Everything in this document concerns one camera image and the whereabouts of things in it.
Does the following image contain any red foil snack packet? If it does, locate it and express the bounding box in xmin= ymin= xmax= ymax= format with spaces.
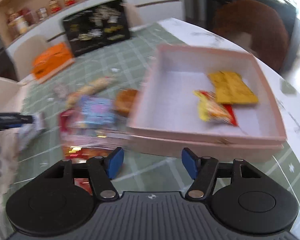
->
xmin=58 ymin=109 xmax=131 ymax=196

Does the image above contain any blue pink candy bag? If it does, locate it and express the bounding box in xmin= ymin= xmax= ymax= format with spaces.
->
xmin=73 ymin=95 xmax=116 ymax=129

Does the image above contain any brown cake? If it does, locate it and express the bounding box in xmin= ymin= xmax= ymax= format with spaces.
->
xmin=114 ymin=89 xmax=139 ymax=117

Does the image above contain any white snack packet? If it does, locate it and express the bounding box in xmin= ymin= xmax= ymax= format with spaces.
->
xmin=17 ymin=112 xmax=46 ymax=152

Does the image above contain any yellow red snack packet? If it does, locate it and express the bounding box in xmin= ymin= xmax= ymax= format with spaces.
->
xmin=194 ymin=90 xmax=238 ymax=126

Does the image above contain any pink cardboard box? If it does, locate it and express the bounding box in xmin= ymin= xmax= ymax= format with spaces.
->
xmin=127 ymin=44 xmax=287 ymax=161

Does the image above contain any beige dining chair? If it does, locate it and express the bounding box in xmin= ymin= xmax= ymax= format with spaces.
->
xmin=13 ymin=35 xmax=49 ymax=81

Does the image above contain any orange tissue pack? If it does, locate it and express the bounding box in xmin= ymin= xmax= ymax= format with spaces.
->
xmin=32 ymin=42 xmax=75 ymax=83

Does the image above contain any black plum snack bag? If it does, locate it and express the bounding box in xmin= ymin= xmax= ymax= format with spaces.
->
xmin=62 ymin=0 xmax=130 ymax=57

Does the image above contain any brown upholstered chair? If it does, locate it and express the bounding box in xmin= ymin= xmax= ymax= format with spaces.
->
xmin=213 ymin=0 xmax=289 ymax=73

